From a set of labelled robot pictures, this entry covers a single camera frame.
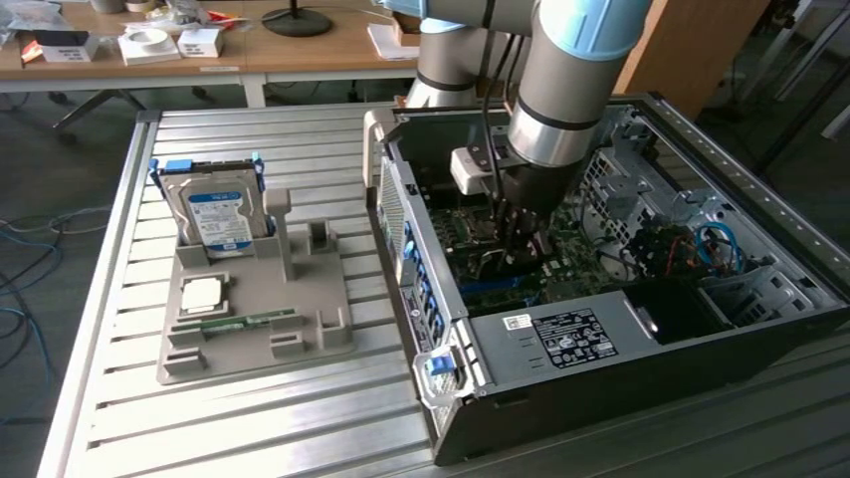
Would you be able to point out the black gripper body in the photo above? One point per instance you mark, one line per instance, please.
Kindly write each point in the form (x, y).
(538, 191)

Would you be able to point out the black Nvidia graphics card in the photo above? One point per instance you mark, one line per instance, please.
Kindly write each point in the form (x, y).
(494, 269)

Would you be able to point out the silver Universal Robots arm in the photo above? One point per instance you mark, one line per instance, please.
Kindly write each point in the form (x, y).
(571, 74)

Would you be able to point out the metal CPU socket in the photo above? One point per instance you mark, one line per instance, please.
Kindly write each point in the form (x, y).
(478, 224)

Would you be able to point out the green motherboard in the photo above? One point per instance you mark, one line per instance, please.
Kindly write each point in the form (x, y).
(571, 269)

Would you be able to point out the blue expansion slot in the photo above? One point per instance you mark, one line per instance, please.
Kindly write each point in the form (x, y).
(481, 288)

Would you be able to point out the silver perforated metal cage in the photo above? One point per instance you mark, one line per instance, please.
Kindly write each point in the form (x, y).
(618, 199)

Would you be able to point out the silver chipset heatsink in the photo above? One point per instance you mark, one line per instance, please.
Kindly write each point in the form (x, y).
(562, 292)

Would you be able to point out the grey power supply unit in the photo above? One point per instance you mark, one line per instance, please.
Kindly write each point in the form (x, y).
(518, 343)

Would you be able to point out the blue case release latch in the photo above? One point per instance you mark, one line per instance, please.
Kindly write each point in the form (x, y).
(439, 364)

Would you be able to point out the black open PC case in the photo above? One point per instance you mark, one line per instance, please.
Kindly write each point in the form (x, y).
(663, 368)

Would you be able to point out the white paper booklet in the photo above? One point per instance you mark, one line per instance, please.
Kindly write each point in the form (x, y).
(391, 45)

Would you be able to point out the wooden cabinet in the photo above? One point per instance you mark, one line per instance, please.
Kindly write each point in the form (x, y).
(697, 50)

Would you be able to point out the silver metal disk bay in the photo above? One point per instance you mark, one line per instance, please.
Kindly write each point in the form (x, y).
(763, 299)

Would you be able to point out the brown cardboard box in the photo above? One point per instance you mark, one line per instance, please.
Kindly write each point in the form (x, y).
(405, 25)

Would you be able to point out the grey parts rack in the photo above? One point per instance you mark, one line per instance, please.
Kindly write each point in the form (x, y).
(266, 299)

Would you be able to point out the hard disk in blue carrier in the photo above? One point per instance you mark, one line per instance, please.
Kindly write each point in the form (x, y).
(212, 214)

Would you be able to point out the wooden desk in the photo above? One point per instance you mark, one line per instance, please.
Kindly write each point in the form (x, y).
(299, 55)

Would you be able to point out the green RAM stick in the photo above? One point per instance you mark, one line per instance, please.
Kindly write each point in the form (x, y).
(232, 323)

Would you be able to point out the silver CPU chip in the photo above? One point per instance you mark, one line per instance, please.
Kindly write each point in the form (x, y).
(202, 296)

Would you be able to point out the black round stand base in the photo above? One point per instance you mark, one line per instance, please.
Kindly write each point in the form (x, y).
(295, 25)

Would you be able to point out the white labelled box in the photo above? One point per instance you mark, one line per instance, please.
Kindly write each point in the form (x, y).
(199, 44)

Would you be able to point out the orange packet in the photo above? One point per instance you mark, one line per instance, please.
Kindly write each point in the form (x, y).
(228, 17)

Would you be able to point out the white open cardboard box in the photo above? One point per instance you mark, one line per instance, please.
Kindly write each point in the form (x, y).
(150, 54)

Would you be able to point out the crumpled white packaging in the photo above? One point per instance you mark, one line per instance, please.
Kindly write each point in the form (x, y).
(172, 15)

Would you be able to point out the grey metal furniture leg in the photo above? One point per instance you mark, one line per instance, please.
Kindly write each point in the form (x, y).
(92, 107)

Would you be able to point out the white tape roll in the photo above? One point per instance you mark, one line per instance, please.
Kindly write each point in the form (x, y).
(136, 40)

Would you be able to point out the beige tape roll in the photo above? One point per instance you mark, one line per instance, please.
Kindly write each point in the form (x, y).
(140, 5)

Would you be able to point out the grey cup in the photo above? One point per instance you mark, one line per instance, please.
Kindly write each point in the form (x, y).
(107, 6)

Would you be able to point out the white box with black inside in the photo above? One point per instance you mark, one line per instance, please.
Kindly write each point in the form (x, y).
(67, 50)

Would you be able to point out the red brown small box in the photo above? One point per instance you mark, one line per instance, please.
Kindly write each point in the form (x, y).
(30, 52)

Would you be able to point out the clear plastic bag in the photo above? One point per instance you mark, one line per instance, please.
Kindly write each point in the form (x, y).
(30, 15)

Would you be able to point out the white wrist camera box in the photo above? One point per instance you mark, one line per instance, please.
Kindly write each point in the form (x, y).
(469, 171)

